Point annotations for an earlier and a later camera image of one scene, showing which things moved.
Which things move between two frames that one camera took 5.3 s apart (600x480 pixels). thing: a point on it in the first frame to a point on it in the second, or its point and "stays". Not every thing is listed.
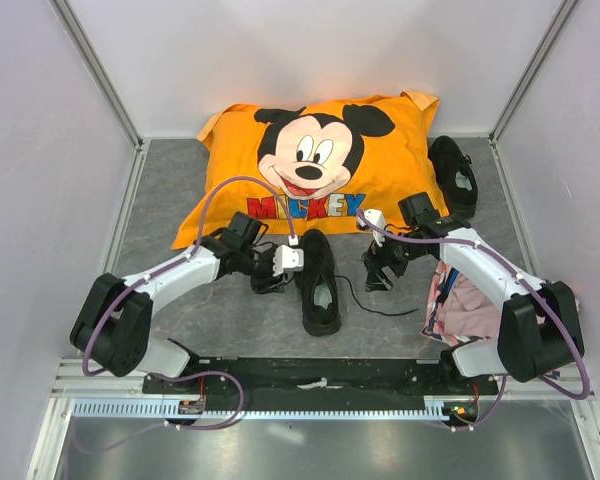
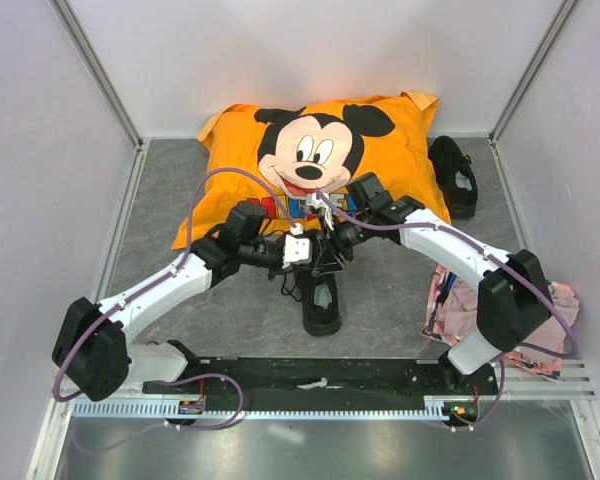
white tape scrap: [322, 383] stays
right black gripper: [375, 258] to [327, 261]
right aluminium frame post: [544, 45] stays
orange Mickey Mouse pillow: [312, 165] stays
